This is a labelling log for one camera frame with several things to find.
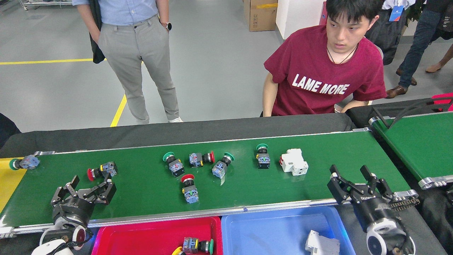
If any white circuit breaker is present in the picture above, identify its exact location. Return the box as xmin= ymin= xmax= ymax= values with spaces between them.
xmin=305 ymin=230 xmax=340 ymax=255
xmin=279 ymin=148 xmax=309 ymax=177

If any green belt conveyor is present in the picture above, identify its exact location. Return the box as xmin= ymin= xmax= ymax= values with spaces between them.
xmin=368 ymin=110 xmax=453 ymax=190
xmin=0 ymin=127 xmax=420 ymax=238

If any black drive chain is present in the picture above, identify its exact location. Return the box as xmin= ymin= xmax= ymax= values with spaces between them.
xmin=388 ymin=198 xmax=421 ymax=212

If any black bracket frame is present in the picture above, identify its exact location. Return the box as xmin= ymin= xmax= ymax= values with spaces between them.
xmin=372 ymin=96 xmax=453 ymax=130

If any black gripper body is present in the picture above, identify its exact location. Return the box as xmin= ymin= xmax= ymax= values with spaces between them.
xmin=52 ymin=196 xmax=96 ymax=227
xmin=349 ymin=186 xmax=393 ymax=231

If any seated person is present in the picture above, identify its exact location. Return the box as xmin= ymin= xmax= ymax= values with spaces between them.
xmin=261 ymin=0 xmax=388 ymax=117

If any green cap push button switch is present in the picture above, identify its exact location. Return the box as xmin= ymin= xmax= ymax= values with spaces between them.
xmin=182 ymin=236 xmax=215 ymax=255
xmin=256 ymin=143 xmax=271 ymax=170
xmin=162 ymin=151 xmax=185 ymax=178
xmin=211 ymin=152 xmax=235 ymax=179
xmin=9 ymin=155 xmax=40 ymax=171

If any blue plastic tray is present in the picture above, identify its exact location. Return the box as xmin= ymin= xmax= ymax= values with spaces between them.
xmin=221 ymin=205 xmax=356 ymax=255

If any yellow plastic tray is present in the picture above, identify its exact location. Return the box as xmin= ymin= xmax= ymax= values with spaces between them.
xmin=0 ymin=157 xmax=26 ymax=213

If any blue lanyard badge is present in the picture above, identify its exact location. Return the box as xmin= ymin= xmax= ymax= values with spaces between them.
xmin=388 ymin=5 xmax=405 ymax=22

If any standing person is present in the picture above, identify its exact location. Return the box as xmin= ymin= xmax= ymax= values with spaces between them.
xmin=0 ymin=113 xmax=22 ymax=149
xmin=385 ymin=0 xmax=453 ymax=99
xmin=73 ymin=0 xmax=184 ymax=125
xmin=365 ymin=0 xmax=418 ymax=66
xmin=425 ymin=42 xmax=453 ymax=73

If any brown cardboard box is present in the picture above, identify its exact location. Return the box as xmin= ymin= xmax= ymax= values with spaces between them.
xmin=243 ymin=0 xmax=279 ymax=32

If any red plastic bin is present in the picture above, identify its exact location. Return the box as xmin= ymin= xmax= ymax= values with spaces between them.
xmin=431 ymin=92 xmax=453 ymax=112

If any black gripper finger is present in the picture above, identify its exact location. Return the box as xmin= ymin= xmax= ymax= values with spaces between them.
xmin=326 ymin=164 xmax=359 ymax=205
xmin=79 ymin=174 xmax=117 ymax=205
xmin=360 ymin=164 xmax=394 ymax=203
xmin=51 ymin=175 xmax=80 ymax=206

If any red plastic tray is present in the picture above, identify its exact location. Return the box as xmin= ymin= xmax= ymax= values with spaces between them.
xmin=91 ymin=216 xmax=223 ymax=255

